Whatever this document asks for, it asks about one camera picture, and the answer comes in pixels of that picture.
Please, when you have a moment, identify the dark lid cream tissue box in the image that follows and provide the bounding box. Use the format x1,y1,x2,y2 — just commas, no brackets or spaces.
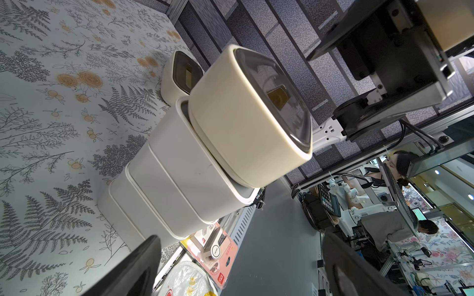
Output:
188,44,312,188
160,51,204,106

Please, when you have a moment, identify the grey lid tissue box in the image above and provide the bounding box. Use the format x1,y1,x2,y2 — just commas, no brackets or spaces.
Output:
98,173,178,250
148,97,259,222
125,143,215,238

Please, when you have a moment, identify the pink stapler blister pack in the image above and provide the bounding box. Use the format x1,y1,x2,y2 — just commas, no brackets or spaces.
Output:
180,223,238,290

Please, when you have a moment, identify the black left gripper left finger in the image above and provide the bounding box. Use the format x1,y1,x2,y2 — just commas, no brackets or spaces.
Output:
84,235,161,296

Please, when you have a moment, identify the white yellow snack pouch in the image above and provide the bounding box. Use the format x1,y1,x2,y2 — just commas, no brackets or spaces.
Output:
157,261,217,296

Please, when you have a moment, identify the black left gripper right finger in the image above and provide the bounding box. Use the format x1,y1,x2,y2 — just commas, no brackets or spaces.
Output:
322,233,406,296

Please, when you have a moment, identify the white slotted cable duct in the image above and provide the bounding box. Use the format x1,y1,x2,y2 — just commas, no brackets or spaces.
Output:
230,205,257,247

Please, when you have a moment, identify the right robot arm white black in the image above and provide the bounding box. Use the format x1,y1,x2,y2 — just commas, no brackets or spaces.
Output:
307,1,474,151

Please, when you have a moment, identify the seated person background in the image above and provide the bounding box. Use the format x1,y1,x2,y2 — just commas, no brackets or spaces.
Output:
341,150,418,210

